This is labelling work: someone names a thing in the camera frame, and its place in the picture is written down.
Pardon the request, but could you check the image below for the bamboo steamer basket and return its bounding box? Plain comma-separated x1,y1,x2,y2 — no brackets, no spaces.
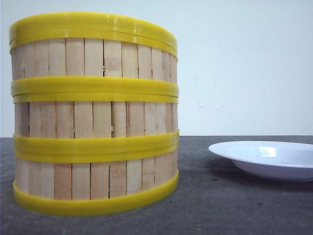
11,38,177,83
14,101,179,164
13,150,179,216

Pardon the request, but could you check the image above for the bamboo steamer lid yellow rim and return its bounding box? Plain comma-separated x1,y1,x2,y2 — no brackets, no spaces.
9,12,177,56

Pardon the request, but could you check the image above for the white plate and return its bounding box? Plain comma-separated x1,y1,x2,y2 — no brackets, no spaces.
208,141,313,182

